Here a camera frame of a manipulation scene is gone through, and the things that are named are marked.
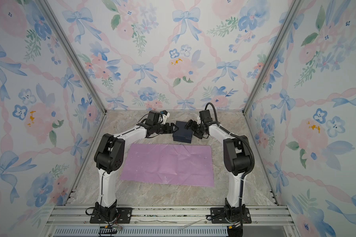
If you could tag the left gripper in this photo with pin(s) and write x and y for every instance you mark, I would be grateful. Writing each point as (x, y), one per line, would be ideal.
(170, 130)

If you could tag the right aluminium corner post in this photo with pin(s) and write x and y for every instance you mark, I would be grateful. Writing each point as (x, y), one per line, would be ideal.
(288, 21)

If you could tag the aluminium corner post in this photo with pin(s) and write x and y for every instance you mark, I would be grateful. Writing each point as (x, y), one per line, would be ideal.
(46, 10)
(288, 21)

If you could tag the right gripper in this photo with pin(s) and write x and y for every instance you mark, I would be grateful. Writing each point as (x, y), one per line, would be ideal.
(194, 124)

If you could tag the aluminium front rail frame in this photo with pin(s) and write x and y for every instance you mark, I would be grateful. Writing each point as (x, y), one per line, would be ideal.
(267, 221)

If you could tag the left aluminium corner post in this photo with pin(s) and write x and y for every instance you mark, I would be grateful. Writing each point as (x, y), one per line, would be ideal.
(46, 10)

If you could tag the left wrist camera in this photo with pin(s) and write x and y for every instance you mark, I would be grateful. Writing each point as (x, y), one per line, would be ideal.
(165, 115)

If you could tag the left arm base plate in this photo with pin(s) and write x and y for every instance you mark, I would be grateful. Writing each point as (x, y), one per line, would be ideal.
(119, 215)

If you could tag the dark navy gift box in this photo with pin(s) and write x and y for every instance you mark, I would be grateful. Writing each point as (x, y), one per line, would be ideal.
(182, 134)

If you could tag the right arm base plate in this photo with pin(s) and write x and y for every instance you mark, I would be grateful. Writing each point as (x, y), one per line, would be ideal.
(224, 215)

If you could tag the white slotted cable duct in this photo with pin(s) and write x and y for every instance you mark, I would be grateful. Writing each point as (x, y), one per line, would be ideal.
(141, 231)

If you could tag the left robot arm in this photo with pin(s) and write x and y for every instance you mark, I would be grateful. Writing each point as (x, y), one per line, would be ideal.
(109, 158)

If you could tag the purple wrapping paper sheet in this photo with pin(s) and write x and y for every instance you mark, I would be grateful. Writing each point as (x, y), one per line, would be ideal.
(189, 165)

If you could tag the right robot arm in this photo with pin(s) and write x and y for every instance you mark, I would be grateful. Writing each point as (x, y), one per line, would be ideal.
(238, 160)

